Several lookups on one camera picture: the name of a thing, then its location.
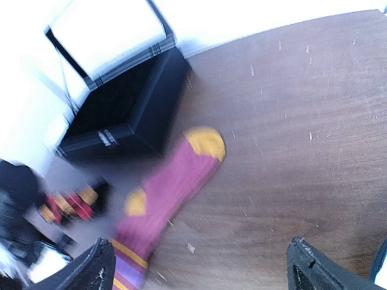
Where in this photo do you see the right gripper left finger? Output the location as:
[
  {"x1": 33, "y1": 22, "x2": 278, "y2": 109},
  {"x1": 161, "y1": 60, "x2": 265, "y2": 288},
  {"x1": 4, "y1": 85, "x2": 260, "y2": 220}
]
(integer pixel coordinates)
[{"x1": 29, "y1": 238, "x2": 116, "y2": 290}]

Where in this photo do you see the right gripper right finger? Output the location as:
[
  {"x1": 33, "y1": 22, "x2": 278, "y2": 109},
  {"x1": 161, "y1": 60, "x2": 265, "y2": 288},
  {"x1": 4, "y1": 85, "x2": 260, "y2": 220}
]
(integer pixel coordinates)
[{"x1": 287, "y1": 237, "x2": 386, "y2": 289}]

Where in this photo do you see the black red orange argyle sock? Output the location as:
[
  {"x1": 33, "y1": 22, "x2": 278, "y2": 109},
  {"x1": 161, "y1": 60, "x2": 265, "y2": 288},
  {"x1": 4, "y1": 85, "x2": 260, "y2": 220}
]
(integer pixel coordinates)
[{"x1": 38, "y1": 179, "x2": 110, "y2": 225}]

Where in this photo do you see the maroon purple striped sock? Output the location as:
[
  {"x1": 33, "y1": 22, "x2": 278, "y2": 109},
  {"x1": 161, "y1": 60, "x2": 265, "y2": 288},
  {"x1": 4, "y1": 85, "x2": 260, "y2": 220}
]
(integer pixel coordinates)
[{"x1": 111, "y1": 127, "x2": 226, "y2": 289}]

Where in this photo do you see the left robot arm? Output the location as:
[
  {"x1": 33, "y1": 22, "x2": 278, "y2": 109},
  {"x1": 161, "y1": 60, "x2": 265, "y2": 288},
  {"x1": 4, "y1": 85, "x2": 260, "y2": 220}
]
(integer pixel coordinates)
[{"x1": 1, "y1": 160, "x2": 73, "y2": 289}]

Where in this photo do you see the black display box with lid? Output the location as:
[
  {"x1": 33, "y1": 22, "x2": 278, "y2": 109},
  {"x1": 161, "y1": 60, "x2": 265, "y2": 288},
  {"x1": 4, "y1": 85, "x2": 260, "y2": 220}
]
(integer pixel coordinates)
[{"x1": 45, "y1": 1, "x2": 190, "y2": 160}]

